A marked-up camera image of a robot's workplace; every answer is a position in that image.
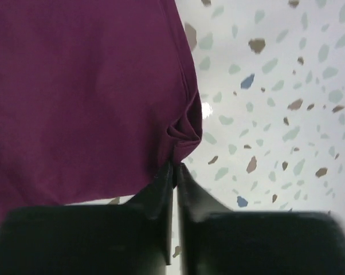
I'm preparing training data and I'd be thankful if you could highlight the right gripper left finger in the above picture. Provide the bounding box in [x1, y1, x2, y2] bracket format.
[0, 163, 173, 275]

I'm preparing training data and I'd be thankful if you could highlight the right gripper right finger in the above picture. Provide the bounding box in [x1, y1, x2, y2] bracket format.
[177, 164, 345, 275]

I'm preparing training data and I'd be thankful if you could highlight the purple cloth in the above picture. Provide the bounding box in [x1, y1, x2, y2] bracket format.
[0, 1, 202, 223]

